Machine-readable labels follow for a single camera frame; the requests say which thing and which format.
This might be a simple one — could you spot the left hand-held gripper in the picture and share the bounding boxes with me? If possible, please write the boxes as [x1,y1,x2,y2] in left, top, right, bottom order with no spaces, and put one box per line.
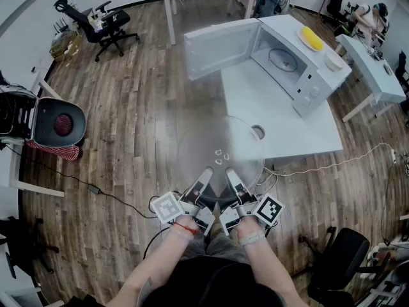
[150,167,215,236]

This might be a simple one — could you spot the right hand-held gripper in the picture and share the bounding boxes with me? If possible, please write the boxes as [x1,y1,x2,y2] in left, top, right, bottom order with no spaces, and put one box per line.
[219,168,285,236]

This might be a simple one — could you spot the clear glass plate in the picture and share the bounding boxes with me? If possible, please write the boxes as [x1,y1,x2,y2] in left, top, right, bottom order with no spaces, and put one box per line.
[174,114,266,203]

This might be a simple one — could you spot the person's right forearm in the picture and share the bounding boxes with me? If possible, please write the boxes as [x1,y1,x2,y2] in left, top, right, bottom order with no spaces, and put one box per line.
[229,217,307,307]

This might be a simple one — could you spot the person's left forearm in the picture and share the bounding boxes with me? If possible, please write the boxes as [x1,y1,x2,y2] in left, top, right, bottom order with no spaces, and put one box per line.
[107,216,205,307]

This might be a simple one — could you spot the beige wristwatch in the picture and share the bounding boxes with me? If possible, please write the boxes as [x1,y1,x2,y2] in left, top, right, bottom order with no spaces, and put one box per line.
[238,230,266,246]

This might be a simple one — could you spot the person's grey trousers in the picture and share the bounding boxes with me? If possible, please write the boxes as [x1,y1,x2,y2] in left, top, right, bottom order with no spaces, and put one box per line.
[185,216,253,265]

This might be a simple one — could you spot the person's black shirt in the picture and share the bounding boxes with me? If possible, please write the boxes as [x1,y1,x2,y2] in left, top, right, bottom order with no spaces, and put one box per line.
[66,256,288,307]

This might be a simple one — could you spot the white microwave oven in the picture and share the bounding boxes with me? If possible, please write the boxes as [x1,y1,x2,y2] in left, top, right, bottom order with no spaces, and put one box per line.
[183,13,353,118]

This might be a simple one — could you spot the black office chair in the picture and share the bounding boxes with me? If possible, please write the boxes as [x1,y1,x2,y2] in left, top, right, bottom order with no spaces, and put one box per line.
[325,0,349,24]
[298,227,371,307]
[0,217,60,279]
[53,0,141,63]

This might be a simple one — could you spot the red checkered cloth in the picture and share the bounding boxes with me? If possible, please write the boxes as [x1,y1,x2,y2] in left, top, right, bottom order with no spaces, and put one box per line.
[27,141,81,162]

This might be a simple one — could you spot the white bowl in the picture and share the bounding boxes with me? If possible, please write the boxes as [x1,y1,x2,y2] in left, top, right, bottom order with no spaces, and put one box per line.
[325,51,345,72]

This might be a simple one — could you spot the white plate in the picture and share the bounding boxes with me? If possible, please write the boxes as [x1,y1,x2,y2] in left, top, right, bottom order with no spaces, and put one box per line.
[296,26,324,52]

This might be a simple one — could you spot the yellow corn cob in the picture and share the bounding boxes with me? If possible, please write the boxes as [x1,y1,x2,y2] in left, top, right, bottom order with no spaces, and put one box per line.
[302,26,323,51]

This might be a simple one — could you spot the grey seat chair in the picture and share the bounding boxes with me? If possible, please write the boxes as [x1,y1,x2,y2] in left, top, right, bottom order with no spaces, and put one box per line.
[30,97,87,148]

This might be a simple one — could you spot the white desk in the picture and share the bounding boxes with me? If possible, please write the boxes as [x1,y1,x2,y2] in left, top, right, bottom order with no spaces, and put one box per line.
[335,33,406,123]

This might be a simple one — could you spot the cardboard box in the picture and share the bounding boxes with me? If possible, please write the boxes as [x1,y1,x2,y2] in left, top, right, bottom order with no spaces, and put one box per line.
[49,30,82,63]

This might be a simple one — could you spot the black crate rack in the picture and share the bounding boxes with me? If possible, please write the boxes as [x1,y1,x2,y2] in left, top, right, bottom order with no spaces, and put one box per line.
[0,83,38,140]

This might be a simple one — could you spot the black router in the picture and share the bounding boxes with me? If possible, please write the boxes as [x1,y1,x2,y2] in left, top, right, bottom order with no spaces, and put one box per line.
[52,19,70,33]

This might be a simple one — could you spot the red string bracelet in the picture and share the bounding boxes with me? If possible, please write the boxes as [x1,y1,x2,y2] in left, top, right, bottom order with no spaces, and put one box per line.
[173,221,199,235]

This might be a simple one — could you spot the black floor cable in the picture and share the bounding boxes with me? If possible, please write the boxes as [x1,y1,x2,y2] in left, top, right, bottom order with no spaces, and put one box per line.
[24,155,159,219]

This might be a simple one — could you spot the white floor cable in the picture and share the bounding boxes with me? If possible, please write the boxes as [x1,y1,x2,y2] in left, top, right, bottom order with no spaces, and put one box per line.
[263,142,397,185]

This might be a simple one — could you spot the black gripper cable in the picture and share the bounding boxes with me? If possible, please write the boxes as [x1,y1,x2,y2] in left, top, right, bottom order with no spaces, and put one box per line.
[143,225,173,259]

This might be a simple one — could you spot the white frame table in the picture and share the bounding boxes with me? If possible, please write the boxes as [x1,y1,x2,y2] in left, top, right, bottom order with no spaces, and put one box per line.
[0,72,66,223]

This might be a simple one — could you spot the white metal frame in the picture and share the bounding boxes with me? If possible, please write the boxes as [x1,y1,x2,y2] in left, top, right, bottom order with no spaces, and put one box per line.
[360,241,409,307]

